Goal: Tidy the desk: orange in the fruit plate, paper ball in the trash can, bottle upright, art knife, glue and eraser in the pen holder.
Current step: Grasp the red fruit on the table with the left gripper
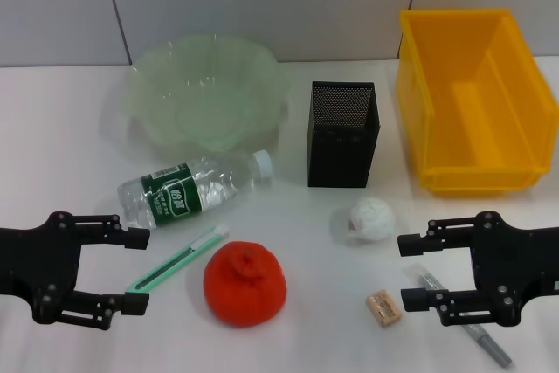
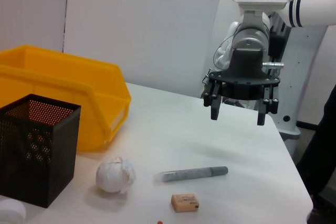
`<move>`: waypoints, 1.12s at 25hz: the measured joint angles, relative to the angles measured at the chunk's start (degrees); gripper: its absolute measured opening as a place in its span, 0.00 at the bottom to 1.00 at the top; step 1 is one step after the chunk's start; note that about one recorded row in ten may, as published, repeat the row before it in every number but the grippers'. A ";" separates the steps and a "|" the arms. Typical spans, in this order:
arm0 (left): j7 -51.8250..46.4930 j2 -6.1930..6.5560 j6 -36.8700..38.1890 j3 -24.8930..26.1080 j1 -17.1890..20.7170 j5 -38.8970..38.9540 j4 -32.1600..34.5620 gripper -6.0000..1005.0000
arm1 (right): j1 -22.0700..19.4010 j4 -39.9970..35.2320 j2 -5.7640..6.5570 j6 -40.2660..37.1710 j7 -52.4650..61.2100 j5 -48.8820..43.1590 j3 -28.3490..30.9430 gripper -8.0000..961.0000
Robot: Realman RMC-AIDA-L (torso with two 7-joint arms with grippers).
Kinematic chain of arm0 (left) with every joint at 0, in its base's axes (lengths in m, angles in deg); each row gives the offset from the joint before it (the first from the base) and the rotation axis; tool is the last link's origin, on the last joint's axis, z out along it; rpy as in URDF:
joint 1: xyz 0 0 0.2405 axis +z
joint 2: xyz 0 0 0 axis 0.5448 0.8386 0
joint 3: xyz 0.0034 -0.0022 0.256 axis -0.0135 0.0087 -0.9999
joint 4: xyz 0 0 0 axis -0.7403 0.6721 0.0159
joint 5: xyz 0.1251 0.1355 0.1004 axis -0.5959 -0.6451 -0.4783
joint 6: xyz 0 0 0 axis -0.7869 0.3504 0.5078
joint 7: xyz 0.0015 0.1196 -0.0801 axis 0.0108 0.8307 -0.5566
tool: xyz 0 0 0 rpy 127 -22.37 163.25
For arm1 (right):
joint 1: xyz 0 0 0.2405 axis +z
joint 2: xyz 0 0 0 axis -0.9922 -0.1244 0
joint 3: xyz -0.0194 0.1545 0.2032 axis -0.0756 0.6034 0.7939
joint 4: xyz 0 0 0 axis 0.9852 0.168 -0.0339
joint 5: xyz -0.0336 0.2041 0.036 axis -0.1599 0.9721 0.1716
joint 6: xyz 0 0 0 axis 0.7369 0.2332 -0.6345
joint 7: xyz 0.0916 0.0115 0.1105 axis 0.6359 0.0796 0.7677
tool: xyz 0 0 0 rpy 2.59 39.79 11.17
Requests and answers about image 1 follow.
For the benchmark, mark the grey marker pen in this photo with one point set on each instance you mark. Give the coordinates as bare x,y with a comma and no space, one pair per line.
489,342

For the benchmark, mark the beige eraser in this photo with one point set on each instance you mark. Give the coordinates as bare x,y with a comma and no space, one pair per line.
384,308

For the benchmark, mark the clear green-label water bottle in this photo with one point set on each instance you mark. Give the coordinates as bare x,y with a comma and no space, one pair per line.
174,196

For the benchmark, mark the translucent green fruit plate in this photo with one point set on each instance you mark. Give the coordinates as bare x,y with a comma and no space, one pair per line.
205,89

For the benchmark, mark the black mesh pen holder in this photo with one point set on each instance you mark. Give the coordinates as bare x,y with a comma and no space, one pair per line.
340,159

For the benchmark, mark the white paper ball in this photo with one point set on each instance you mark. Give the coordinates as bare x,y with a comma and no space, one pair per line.
371,220

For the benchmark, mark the green utility knife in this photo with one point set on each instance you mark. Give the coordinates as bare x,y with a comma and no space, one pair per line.
183,257

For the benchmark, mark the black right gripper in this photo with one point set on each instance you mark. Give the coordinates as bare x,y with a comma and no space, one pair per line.
515,264

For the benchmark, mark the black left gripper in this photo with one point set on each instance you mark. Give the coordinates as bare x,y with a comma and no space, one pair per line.
48,259

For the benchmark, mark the yellow plastic bin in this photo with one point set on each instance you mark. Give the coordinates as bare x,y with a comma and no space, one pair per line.
471,128

